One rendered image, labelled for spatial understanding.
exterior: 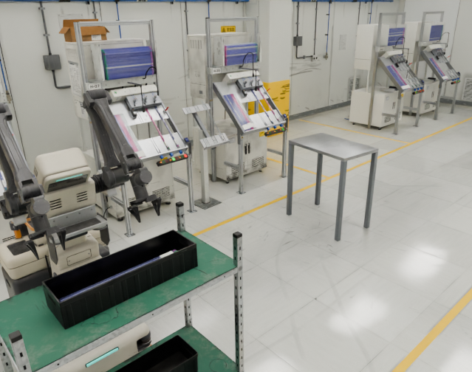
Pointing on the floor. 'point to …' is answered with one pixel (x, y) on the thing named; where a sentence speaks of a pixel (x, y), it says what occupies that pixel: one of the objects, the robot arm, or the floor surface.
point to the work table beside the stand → (348, 147)
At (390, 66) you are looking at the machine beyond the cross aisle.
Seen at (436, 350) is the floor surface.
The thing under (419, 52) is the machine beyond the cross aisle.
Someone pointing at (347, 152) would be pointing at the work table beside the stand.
